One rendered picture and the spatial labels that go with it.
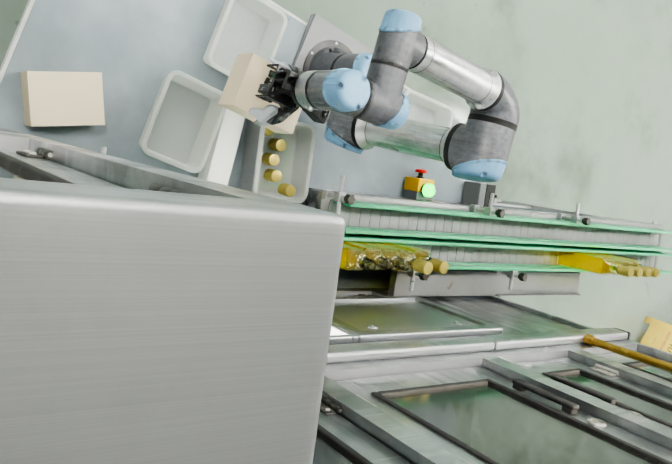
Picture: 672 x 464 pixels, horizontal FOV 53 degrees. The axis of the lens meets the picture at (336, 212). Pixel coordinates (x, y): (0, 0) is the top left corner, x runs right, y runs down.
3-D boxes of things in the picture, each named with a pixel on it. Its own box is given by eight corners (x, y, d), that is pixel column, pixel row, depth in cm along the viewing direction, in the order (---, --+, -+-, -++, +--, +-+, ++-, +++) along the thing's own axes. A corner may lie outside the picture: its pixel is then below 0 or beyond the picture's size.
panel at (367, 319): (112, 312, 149) (169, 361, 122) (113, 298, 149) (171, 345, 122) (414, 305, 202) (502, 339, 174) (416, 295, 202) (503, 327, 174)
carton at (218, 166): (196, 183, 181) (205, 186, 176) (218, 97, 181) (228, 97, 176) (216, 188, 185) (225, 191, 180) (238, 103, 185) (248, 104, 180)
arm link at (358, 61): (371, 60, 193) (401, 61, 182) (358, 106, 194) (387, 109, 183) (338, 46, 186) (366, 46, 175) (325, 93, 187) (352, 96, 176)
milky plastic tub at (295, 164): (238, 195, 188) (252, 199, 181) (248, 115, 186) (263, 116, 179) (291, 200, 198) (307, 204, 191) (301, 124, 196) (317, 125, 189)
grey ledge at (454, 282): (374, 289, 218) (397, 298, 208) (378, 262, 217) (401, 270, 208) (557, 289, 273) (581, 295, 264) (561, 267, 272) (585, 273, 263)
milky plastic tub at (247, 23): (191, 64, 177) (205, 63, 170) (222, -14, 179) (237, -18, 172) (246, 92, 187) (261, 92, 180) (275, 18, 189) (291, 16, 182)
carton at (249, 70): (237, 54, 150) (253, 52, 144) (293, 85, 159) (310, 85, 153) (217, 104, 149) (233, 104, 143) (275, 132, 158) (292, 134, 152)
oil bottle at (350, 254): (305, 255, 189) (350, 272, 172) (308, 236, 188) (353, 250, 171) (322, 256, 192) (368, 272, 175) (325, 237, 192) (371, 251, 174)
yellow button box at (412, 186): (401, 196, 223) (416, 199, 217) (404, 174, 222) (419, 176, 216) (416, 198, 227) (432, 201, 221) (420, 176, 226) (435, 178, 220)
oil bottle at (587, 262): (556, 263, 255) (625, 280, 232) (559, 249, 254) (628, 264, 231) (566, 263, 258) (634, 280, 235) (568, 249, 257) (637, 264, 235)
